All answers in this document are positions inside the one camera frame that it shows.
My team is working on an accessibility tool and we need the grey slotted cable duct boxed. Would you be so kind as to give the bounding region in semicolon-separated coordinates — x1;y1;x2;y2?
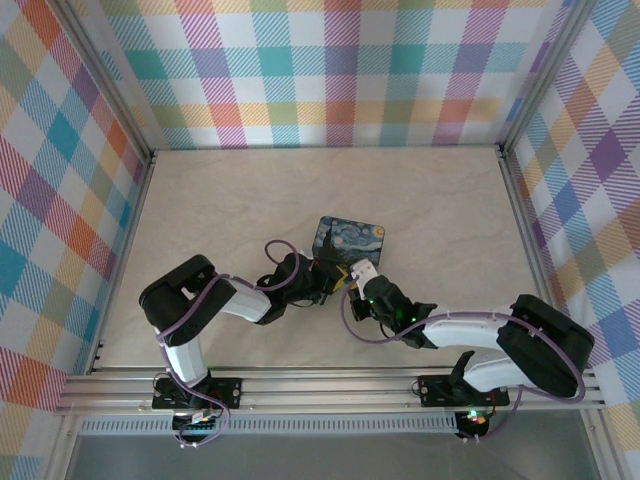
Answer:
79;418;459;436

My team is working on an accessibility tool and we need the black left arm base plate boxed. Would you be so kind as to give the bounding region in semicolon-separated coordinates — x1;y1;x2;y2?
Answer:
151;375;244;411

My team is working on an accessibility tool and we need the starry night painted box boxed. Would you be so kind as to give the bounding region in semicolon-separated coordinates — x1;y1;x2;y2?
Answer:
309;215;387;267

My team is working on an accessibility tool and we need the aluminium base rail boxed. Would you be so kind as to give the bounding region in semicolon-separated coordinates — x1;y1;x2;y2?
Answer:
54;367;609;416

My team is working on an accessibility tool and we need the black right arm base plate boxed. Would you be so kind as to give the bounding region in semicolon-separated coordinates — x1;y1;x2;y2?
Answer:
417;373;511;407

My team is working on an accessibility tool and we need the small circuit board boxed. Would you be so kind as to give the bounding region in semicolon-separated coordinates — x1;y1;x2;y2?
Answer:
172;407;221;432

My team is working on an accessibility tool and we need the aluminium table side rail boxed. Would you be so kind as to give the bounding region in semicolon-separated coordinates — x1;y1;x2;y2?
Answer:
496;143;564;321
87;149;159;376

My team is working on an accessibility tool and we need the aluminium frame post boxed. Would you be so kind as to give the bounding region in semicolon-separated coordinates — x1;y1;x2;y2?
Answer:
497;0;599;154
52;0;156;164

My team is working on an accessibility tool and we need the circuit board with lit LEDs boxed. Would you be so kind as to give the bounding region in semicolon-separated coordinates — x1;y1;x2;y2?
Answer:
457;407;494;431

